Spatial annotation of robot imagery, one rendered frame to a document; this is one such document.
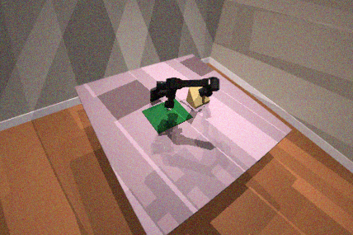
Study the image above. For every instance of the green circuit board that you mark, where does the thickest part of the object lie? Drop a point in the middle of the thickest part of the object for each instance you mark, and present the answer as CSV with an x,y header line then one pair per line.
x,y
162,119

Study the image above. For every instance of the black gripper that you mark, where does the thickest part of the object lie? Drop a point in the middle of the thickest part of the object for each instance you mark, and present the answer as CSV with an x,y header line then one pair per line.
x,y
170,101

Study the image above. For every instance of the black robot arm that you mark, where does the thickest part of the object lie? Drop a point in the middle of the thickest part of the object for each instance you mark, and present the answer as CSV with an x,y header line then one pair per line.
x,y
174,84

